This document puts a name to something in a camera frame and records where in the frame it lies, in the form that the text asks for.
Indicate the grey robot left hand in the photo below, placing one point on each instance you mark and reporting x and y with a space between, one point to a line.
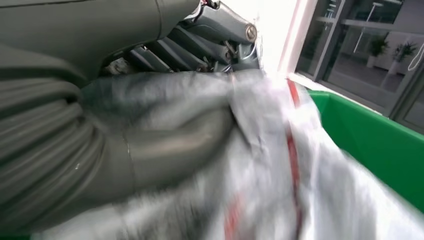
99 33

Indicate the dark framed glass window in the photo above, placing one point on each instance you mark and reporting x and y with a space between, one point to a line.
334 49

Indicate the grey courier bag red print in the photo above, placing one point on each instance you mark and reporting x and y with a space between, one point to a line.
265 165

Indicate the potted green plant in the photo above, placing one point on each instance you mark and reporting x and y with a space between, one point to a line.
377 48
402 54

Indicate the green plastic crate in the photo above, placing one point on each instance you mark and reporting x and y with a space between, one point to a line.
381 149

